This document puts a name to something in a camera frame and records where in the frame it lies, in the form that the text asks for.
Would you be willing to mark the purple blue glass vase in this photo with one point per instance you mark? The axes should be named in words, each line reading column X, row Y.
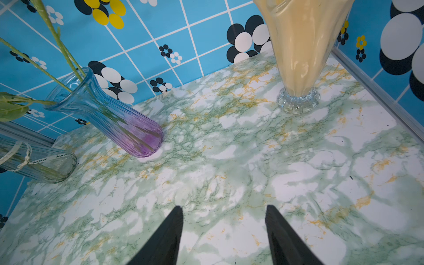
column 135, row 133

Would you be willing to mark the yellow fluted glass vase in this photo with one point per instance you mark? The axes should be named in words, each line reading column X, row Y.
column 302, row 34

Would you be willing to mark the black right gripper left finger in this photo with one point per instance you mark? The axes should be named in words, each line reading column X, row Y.
column 163, row 246

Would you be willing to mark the clear ribbed glass vase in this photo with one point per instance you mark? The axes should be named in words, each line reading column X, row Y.
column 47, row 165

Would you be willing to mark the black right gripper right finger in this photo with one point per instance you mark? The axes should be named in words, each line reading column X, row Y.
column 287, row 248

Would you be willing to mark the white blue flower bunch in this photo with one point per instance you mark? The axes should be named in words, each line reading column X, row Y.
column 23, row 28

